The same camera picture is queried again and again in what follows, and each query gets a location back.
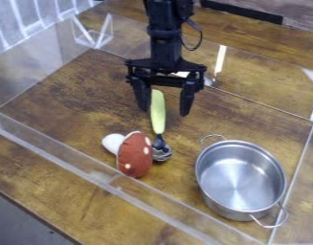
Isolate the silver metal pot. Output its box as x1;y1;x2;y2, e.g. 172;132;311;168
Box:
195;134;287;229

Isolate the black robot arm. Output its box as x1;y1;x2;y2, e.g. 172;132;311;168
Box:
125;0;207;116

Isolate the black cable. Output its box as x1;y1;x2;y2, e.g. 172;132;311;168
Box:
179;17;204;52

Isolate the clear acrylic enclosure wall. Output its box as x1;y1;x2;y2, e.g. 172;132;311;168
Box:
0;0;313;245

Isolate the black bar at back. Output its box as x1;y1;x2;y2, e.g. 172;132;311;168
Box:
199;0;283;25

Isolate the red plush mushroom toy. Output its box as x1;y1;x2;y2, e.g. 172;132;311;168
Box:
100;131;152;178

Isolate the green handled metal spoon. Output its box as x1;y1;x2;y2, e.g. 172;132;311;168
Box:
151;89;172;162

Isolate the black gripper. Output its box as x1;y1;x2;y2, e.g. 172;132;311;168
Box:
125;38;207;116

